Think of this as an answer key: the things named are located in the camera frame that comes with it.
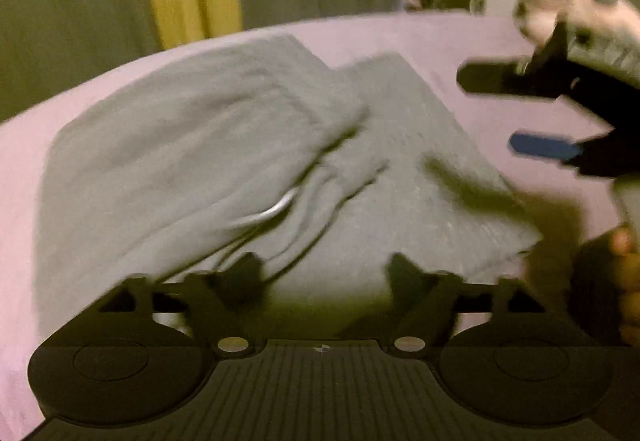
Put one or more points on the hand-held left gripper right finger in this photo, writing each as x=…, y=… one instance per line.
x=405, y=276

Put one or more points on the person's right hand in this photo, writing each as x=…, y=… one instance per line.
x=629, y=286

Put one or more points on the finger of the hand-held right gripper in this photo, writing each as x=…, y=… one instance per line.
x=545, y=147
x=495, y=78

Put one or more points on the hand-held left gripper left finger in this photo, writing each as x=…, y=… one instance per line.
x=245, y=273

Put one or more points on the grey sweatpants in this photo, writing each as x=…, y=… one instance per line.
x=210, y=146

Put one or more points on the pink patterned item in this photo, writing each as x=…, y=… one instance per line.
x=410, y=1

